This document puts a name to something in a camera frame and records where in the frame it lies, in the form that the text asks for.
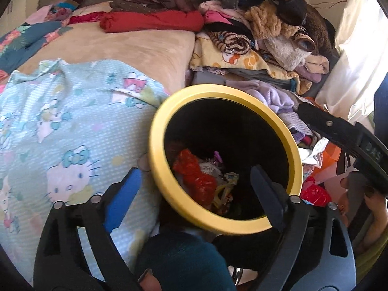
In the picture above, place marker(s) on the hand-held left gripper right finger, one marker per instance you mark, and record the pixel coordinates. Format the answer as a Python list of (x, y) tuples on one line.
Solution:
[(266, 194)]

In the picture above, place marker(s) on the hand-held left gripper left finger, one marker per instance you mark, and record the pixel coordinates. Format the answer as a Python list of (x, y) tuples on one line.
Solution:
[(124, 197)]

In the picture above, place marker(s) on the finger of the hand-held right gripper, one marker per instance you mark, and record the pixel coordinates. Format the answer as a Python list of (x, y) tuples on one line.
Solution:
[(321, 122)]

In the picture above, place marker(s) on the yellow candy wrapper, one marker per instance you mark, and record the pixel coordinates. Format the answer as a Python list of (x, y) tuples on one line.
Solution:
[(225, 188)]

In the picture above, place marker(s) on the yellow rimmed black trash bin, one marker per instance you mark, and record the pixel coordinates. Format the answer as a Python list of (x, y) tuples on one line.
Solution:
[(157, 157)]

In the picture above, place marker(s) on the purple candy wrapper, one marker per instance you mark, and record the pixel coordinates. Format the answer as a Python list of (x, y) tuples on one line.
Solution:
[(217, 157)]

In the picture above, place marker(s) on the red plastic bag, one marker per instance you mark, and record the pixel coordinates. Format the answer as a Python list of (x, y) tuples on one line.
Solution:
[(194, 178)]

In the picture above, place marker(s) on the person's right forearm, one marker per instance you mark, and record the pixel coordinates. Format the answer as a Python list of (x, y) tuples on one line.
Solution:
[(374, 257)]

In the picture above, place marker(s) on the person's right hand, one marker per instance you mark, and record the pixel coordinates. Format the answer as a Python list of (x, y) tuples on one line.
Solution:
[(377, 212)]

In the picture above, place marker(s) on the white cloth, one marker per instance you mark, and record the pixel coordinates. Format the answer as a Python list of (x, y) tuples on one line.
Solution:
[(315, 151)]

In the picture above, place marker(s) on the orange plastic bag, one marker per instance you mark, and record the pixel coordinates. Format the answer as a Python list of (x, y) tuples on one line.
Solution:
[(330, 156)]

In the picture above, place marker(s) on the red crinkled packet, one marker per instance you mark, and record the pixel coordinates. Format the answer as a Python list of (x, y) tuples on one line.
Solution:
[(315, 194)]

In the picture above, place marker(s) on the dark blue garment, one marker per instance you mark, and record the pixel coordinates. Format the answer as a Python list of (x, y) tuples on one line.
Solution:
[(382, 97)]

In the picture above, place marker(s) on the lavender fleece garment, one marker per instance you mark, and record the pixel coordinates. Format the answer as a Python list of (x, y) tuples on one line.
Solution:
[(269, 95)]

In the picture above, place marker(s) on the white curtain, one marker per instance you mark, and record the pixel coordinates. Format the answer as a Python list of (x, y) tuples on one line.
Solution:
[(354, 51)]

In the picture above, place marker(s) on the person's teal trouser leg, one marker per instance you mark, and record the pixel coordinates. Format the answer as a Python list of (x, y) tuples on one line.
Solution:
[(182, 260)]

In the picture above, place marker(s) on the light blue cartoon cat blanket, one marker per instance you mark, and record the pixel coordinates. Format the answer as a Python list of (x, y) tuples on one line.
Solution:
[(75, 112)]

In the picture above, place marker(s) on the yellow cartoon blanket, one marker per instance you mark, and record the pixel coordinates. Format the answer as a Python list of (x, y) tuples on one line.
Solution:
[(242, 59)]

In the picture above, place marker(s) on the pile of folded clothes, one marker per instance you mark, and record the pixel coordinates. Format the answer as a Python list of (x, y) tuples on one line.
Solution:
[(272, 21)]

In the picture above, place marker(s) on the beige bed sheet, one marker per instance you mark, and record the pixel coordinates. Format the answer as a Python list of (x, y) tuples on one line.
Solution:
[(136, 51)]

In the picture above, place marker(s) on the red folded cloth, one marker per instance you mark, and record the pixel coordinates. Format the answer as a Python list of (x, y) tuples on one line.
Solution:
[(151, 21)]

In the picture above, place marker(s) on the teal floral quilt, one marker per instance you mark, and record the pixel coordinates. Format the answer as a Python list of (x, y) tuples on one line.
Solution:
[(30, 42)]

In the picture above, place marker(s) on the dark red patterned cloth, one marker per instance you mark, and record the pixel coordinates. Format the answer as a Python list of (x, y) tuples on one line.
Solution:
[(88, 18)]

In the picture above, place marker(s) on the pink pillow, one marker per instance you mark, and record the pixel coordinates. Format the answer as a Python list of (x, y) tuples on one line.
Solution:
[(36, 18)]

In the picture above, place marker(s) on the striped pillow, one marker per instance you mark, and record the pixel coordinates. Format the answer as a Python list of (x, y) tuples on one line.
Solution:
[(69, 3)]

